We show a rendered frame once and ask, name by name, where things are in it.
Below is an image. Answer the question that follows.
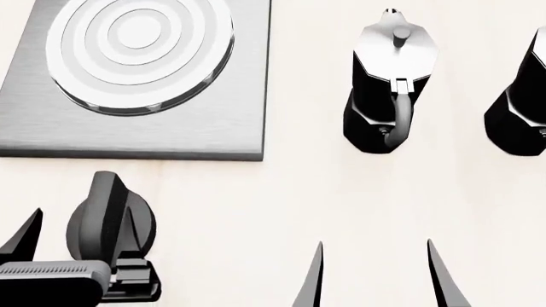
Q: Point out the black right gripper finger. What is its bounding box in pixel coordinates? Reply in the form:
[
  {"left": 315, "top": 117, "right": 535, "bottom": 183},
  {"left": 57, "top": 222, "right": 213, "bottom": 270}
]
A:
[
  {"left": 427, "top": 238, "right": 473, "bottom": 307},
  {"left": 291, "top": 240, "right": 324, "bottom": 307}
]

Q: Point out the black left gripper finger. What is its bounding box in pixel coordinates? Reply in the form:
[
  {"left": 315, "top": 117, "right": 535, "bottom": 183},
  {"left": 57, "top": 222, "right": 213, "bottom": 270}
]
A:
[
  {"left": 110, "top": 204, "right": 150, "bottom": 267},
  {"left": 0, "top": 207, "right": 44, "bottom": 264}
]

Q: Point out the grey square stove base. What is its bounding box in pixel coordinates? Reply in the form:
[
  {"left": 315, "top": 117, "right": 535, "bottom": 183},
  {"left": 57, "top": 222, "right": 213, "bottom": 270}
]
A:
[{"left": 0, "top": 0, "right": 273, "bottom": 162}]

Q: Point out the black moka pot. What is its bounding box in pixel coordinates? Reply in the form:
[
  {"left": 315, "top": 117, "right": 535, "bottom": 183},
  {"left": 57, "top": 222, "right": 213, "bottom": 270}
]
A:
[
  {"left": 342, "top": 8, "right": 441, "bottom": 154},
  {"left": 483, "top": 27, "right": 546, "bottom": 158}
]

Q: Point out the white ringed burner plate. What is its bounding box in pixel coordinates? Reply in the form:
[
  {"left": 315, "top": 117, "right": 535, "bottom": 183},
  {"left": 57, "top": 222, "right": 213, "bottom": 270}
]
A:
[{"left": 44, "top": 0, "right": 236, "bottom": 116}]

